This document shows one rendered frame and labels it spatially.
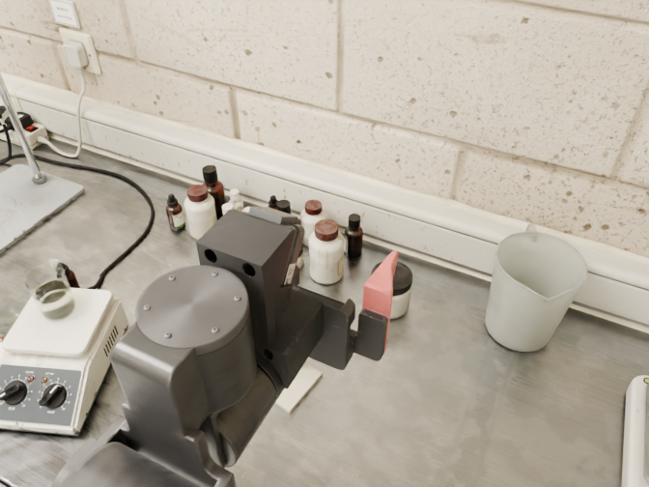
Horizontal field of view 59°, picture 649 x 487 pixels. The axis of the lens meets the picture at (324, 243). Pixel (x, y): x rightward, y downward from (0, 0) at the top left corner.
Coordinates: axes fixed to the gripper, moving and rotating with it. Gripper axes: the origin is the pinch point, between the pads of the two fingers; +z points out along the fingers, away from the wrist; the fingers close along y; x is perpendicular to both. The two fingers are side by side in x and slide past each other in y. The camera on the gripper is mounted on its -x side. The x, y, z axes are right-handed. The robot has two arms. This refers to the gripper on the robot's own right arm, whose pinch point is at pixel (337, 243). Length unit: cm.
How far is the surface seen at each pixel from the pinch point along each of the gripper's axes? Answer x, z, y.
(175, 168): 37, 44, 58
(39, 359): 33, -7, 42
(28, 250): 40, 13, 69
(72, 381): 34, -7, 36
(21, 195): 39, 24, 82
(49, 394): 34, -10, 37
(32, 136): 37, 39, 95
